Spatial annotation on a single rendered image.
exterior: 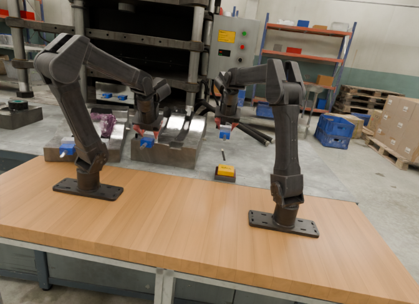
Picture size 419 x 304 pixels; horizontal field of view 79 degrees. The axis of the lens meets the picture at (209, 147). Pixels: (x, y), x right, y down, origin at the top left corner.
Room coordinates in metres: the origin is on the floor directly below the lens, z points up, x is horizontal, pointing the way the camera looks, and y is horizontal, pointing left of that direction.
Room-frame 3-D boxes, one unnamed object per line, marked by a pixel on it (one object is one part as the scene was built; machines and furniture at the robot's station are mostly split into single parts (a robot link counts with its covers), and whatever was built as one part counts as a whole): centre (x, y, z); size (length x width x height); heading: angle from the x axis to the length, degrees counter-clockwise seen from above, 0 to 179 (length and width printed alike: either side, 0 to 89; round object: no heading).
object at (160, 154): (1.17, 0.17, 0.87); 0.50 x 0.26 x 0.14; 178
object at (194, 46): (2.07, 0.72, 1.20); 1.29 x 0.83 x 0.19; 88
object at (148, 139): (0.90, 0.24, 0.89); 0.13 x 0.05 x 0.05; 178
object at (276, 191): (0.64, -0.24, 0.90); 0.09 x 0.06 x 0.06; 119
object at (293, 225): (0.63, -0.24, 0.84); 0.20 x 0.07 x 0.08; 86
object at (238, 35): (1.86, -0.06, 0.74); 0.31 x 0.22 x 1.47; 88
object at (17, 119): (1.18, 0.98, 0.84); 0.20 x 0.15 x 0.07; 178
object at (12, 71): (5.19, 3.94, 0.42); 0.60 x 0.42 x 0.33; 74
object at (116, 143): (1.10, 0.53, 0.86); 0.50 x 0.26 x 0.11; 15
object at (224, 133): (1.01, -0.06, 0.93); 0.13 x 0.05 x 0.05; 178
